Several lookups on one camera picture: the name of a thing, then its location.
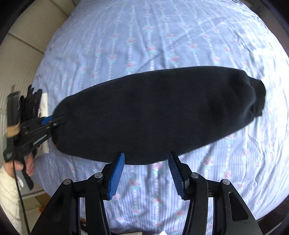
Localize black pants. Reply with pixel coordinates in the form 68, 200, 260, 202
52, 66, 266, 165

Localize blue floral bed sheet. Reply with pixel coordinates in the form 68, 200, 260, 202
33, 1, 288, 234

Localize left hand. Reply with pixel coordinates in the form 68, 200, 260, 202
3, 153, 35, 178

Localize beige padded headboard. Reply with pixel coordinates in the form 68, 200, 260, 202
0, 0, 77, 114

